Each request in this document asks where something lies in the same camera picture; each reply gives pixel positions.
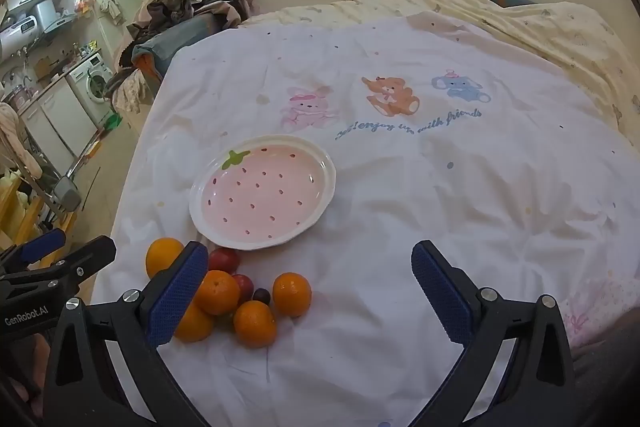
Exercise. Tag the wooden rack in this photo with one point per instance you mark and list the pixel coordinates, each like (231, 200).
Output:
(15, 212)

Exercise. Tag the green dustpan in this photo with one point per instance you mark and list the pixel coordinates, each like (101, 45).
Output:
(112, 122)

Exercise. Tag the pink strawberry plate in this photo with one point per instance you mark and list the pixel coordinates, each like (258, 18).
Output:
(265, 192)

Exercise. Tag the red plum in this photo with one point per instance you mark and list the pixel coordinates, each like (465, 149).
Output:
(245, 287)
(223, 259)

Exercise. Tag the pile of clothes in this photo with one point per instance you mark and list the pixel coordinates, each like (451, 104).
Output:
(170, 7)

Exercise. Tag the pink towel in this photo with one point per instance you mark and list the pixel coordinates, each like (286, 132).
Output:
(10, 127)

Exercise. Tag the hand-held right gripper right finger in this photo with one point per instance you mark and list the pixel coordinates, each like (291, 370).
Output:
(442, 297)

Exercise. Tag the floral hanging cloth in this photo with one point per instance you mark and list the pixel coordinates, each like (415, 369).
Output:
(129, 92)

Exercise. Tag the white printed blanket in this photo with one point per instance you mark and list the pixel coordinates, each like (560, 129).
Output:
(400, 207)

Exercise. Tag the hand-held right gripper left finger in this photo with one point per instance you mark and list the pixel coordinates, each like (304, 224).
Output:
(177, 294)

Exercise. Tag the dark purple grape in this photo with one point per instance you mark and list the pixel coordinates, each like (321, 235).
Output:
(261, 296)

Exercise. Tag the white floor cabinet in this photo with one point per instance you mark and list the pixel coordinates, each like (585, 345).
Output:
(60, 117)

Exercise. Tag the small mandarin orange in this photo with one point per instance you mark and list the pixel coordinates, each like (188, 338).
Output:
(217, 292)
(255, 324)
(292, 294)

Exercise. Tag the steel range hood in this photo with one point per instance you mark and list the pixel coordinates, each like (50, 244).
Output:
(50, 19)

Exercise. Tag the teal pillow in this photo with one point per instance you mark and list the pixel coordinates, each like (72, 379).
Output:
(170, 44)

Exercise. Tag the white washing machine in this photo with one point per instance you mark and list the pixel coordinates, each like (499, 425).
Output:
(92, 82)

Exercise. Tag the white water heater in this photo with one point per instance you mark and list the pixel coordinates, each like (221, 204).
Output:
(17, 34)

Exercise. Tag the large orange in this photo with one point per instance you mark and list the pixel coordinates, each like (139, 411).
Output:
(162, 257)
(197, 324)

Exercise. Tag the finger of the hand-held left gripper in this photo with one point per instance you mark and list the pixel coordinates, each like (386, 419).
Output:
(42, 244)
(92, 253)

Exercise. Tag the pink patterned cloth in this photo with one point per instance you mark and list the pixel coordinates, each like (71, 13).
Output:
(595, 307)

